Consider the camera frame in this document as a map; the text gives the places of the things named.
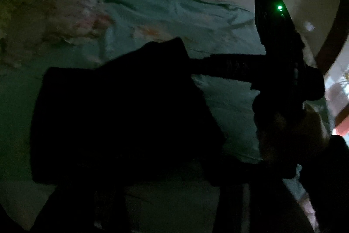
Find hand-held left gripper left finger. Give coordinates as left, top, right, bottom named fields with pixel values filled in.
left=30, top=184, right=134, bottom=233

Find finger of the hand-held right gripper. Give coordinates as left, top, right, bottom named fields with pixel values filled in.
left=190, top=54, right=267, bottom=84

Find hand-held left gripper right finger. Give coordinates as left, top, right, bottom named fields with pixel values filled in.
left=202, top=159, right=315, bottom=233

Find black pants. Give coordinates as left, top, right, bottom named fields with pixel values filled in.
left=30, top=37, right=227, bottom=188

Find person's right hand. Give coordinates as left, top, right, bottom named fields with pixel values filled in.
left=257, top=110, right=331, bottom=166

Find teal floral blanket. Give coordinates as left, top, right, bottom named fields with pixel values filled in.
left=0, top=0, right=332, bottom=231

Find floral ruffled blanket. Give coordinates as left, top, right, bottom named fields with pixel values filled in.
left=0, top=0, right=115, bottom=70

